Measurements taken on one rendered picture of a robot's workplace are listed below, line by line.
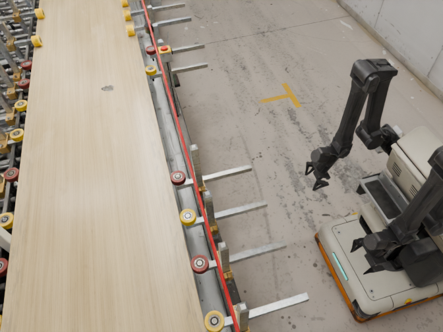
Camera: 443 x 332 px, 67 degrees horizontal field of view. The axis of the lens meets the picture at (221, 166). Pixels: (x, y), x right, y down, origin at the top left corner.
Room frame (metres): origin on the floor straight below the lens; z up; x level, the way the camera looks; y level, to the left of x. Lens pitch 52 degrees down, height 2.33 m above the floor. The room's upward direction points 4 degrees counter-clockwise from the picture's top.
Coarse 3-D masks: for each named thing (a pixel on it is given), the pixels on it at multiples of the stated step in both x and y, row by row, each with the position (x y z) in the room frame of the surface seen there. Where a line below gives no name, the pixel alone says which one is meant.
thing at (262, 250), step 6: (282, 240) 0.68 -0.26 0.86; (264, 246) 0.66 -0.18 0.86; (270, 246) 0.66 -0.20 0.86; (276, 246) 0.65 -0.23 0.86; (282, 246) 0.65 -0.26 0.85; (240, 252) 0.64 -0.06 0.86; (246, 252) 0.63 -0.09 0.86; (252, 252) 0.63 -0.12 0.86; (258, 252) 0.63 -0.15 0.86; (264, 252) 0.63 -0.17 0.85; (234, 258) 0.61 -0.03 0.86; (240, 258) 0.61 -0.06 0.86; (246, 258) 0.61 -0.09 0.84; (210, 264) 0.59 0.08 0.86; (216, 264) 0.59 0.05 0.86
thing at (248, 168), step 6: (234, 168) 1.15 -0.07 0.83; (240, 168) 1.15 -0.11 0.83; (246, 168) 1.14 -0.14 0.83; (210, 174) 1.12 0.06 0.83; (216, 174) 1.12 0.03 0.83; (222, 174) 1.11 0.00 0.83; (228, 174) 1.11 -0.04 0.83; (234, 174) 1.12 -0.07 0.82; (186, 180) 1.09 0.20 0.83; (204, 180) 1.08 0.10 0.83; (210, 180) 1.09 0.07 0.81; (180, 186) 1.05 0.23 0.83; (186, 186) 1.06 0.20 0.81
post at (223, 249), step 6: (222, 246) 0.56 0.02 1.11; (222, 252) 0.54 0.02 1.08; (228, 252) 0.55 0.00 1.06; (222, 258) 0.54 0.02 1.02; (228, 258) 0.55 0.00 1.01; (222, 264) 0.54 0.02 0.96; (228, 264) 0.55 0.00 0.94; (222, 270) 0.54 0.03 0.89; (228, 270) 0.55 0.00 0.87; (228, 282) 0.55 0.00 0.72
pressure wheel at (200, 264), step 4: (196, 256) 0.61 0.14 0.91; (200, 256) 0.61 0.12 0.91; (204, 256) 0.61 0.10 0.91; (192, 260) 0.59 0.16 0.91; (196, 260) 0.59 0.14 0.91; (200, 260) 0.59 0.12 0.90; (204, 260) 0.59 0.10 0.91; (192, 264) 0.57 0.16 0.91; (196, 264) 0.57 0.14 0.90; (200, 264) 0.57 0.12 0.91; (204, 264) 0.57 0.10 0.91; (208, 264) 0.57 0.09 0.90; (192, 268) 0.56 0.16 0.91; (196, 268) 0.55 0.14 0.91; (200, 268) 0.55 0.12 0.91; (204, 268) 0.55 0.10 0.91; (196, 272) 0.54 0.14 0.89; (200, 272) 0.54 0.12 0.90; (204, 272) 0.54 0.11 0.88
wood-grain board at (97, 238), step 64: (64, 0) 3.19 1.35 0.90; (64, 64) 2.17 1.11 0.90; (128, 64) 2.12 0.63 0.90; (64, 128) 1.49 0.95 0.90; (128, 128) 1.46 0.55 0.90; (64, 192) 1.01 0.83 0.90; (128, 192) 0.99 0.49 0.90; (64, 256) 0.66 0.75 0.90; (128, 256) 0.63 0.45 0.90; (64, 320) 0.38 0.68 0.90; (128, 320) 0.36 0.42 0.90; (192, 320) 0.34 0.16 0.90
